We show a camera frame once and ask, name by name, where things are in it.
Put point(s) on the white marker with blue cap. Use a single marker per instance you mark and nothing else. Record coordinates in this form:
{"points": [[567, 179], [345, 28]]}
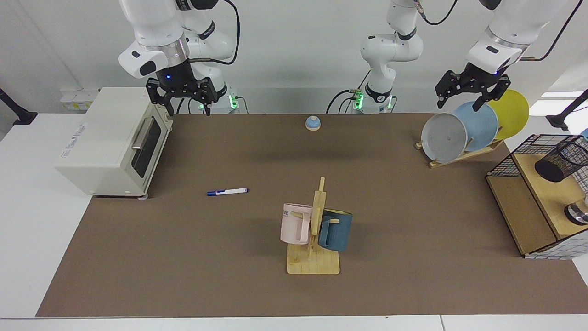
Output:
{"points": [[229, 191]]}

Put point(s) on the black mesh pen holder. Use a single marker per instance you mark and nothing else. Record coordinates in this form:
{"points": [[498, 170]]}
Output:
{"points": [[558, 163]]}

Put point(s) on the light blue plate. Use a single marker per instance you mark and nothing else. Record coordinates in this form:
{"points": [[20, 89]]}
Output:
{"points": [[480, 124]]}

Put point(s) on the yellow plate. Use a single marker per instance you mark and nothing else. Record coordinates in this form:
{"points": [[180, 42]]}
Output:
{"points": [[512, 112]]}

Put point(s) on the grey plate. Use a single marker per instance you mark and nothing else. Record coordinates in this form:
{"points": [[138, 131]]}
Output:
{"points": [[443, 138]]}

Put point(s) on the wooden plate rack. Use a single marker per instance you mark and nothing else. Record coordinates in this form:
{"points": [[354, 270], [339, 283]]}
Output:
{"points": [[459, 157]]}

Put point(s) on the pale toaster oven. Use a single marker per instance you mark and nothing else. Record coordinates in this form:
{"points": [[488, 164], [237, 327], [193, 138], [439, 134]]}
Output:
{"points": [[105, 138]]}

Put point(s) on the black clamp stand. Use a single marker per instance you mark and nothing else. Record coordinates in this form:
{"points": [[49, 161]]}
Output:
{"points": [[20, 117], [558, 120]]}

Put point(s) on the small blue round bell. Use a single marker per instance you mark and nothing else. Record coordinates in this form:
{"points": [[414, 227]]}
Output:
{"points": [[313, 123]]}

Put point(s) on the pink cup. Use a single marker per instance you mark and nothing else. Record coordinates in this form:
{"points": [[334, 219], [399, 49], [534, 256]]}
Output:
{"points": [[291, 225]]}

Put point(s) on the brown table cloth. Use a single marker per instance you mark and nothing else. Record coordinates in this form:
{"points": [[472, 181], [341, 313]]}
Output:
{"points": [[229, 257]]}

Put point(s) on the dark blue cup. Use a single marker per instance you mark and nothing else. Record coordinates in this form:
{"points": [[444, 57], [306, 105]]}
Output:
{"points": [[340, 232]]}

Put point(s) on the wooden cup stand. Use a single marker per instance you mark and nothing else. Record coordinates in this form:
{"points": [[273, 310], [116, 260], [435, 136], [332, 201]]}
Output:
{"points": [[317, 264]]}

